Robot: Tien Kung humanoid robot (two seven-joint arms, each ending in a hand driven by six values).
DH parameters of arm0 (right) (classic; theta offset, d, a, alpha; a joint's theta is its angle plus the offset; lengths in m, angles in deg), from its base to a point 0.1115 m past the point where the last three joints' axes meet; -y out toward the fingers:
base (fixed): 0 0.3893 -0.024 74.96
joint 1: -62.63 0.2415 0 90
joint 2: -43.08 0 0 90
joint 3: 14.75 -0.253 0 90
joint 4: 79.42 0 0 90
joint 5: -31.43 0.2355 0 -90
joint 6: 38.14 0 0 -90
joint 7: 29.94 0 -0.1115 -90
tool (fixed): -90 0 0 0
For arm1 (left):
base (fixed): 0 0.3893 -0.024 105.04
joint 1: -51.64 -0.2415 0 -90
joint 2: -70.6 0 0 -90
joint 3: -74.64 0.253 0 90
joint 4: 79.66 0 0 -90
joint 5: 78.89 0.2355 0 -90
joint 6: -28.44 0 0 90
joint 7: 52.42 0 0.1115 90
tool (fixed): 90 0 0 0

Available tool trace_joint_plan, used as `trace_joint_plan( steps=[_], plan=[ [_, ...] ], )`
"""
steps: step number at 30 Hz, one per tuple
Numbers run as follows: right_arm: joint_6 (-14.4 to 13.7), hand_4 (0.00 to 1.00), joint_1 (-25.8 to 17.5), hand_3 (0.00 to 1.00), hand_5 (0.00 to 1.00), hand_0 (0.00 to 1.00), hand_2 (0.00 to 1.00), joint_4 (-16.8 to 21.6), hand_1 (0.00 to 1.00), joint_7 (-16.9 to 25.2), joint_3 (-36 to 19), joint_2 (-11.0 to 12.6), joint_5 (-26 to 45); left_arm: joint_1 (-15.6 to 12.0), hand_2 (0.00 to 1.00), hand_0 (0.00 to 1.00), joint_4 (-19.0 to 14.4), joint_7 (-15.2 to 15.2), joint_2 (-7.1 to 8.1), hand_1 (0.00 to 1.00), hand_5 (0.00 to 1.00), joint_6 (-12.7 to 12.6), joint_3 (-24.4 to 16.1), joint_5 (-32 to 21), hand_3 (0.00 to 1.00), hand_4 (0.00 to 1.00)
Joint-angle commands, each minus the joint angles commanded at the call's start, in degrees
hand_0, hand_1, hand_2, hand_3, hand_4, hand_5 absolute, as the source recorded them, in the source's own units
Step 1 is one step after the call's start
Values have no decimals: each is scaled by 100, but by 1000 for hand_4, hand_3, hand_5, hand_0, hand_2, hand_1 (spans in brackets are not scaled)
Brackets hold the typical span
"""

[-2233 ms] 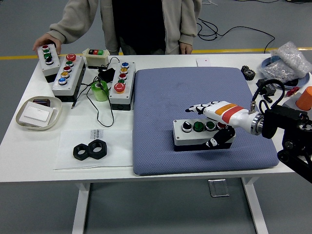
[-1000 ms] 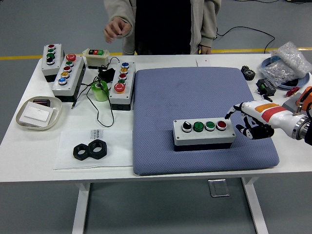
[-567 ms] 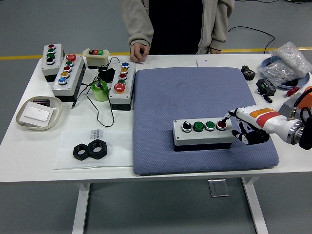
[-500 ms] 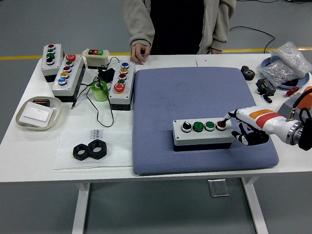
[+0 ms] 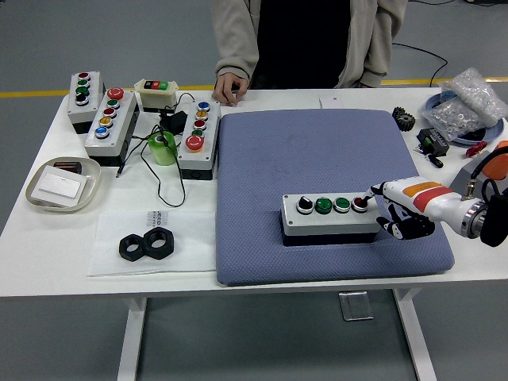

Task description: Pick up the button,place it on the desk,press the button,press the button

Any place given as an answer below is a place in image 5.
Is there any blue-grey padded mat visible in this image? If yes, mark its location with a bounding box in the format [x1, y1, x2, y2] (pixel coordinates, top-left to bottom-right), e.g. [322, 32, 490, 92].
[215, 109, 456, 287]

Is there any black module with green terminal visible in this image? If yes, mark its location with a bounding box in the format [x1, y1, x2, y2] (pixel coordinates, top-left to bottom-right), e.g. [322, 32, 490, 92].
[415, 126, 451, 157]

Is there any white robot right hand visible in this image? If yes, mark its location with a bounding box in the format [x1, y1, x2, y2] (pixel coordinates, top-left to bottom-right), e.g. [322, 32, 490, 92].
[364, 178, 468, 242]

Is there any white table leg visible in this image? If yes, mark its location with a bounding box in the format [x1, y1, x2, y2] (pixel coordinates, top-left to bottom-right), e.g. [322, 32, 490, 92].
[392, 288, 437, 381]
[117, 297, 150, 381]

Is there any four-button box with selector knob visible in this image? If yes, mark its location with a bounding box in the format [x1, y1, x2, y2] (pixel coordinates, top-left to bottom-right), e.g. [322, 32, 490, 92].
[280, 193, 381, 248]

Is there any small black hex nut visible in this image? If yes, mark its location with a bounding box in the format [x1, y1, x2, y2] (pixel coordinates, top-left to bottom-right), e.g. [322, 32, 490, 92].
[118, 233, 148, 262]

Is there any silver bracket under table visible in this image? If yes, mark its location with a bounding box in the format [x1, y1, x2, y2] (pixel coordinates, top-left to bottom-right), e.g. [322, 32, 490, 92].
[337, 291, 375, 321]

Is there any large black hex nut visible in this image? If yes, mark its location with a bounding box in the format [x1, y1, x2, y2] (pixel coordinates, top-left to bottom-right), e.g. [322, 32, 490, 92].
[141, 225, 176, 260]

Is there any five-button box, mushroom button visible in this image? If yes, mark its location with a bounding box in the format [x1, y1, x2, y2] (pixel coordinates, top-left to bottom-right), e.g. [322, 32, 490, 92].
[177, 98, 222, 182]
[83, 87, 140, 167]

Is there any white shallow tray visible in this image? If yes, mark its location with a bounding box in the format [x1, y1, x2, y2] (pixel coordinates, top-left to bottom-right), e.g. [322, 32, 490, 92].
[25, 156, 102, 214]

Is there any white switch plate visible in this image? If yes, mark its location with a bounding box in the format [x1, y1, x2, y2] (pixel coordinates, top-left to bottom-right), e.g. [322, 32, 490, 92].
[31, 165, 89, 207]

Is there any black power adapter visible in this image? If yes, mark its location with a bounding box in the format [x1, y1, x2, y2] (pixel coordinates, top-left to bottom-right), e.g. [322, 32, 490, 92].
[158, 110, 188, 134]

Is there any person's right hand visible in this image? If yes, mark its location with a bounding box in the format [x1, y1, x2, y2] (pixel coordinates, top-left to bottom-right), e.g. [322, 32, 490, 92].
[211, 72, 249, 106]

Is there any black gear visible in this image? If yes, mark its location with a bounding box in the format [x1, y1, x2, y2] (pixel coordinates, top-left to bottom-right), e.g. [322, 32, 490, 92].
[391, 106, 417, 133]

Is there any clear plastic bag sheet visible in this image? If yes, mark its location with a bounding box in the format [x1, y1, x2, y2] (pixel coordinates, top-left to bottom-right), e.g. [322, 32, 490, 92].
[86, 210, 218, 278]

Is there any bubble wrap bag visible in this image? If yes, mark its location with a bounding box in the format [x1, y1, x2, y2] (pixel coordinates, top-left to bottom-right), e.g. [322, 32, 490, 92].
[440, 67, 508, 128]

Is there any four-button box with black button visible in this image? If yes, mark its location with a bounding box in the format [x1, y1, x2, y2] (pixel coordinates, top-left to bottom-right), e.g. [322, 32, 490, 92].
[66, 71, 107, 135]

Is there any orange cylinder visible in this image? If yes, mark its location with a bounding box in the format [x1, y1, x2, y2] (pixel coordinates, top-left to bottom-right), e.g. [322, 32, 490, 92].
[483, 140, 508, 180]

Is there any cream switch box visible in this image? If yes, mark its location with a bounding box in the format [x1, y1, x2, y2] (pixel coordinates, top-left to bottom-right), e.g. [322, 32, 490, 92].
[133, 78, 180, 114]

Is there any black floor cable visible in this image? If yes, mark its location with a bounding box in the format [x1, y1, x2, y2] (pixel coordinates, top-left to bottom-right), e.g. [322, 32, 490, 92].
[392, 41, 448, 87]

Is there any clear bag of washers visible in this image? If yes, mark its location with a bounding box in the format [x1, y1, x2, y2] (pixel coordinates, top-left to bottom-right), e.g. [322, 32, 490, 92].
[422, 97, 491, 142]

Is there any thin black adapter cable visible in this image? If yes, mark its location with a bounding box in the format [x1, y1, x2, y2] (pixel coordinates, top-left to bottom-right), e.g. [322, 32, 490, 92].
[115, 91, 196, 208]

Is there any green tape roll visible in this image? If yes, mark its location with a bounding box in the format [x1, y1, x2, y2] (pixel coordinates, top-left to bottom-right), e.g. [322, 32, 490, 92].
[148, 130, 178, 167]

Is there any blue round plate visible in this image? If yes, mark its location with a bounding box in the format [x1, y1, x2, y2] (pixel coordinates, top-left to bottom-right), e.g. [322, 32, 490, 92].
[423, 93, 506, 144]

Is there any person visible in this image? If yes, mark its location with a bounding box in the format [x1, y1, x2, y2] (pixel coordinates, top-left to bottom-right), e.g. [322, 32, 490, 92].
[211, 0, 410, 106]

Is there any small red clip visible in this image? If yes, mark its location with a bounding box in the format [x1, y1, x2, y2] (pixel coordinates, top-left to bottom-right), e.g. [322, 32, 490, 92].
[464, 141, 488, 158]

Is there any dark brown small block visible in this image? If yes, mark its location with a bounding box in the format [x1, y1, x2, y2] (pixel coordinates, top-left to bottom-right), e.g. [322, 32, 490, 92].
[53, 160, 83, 175]

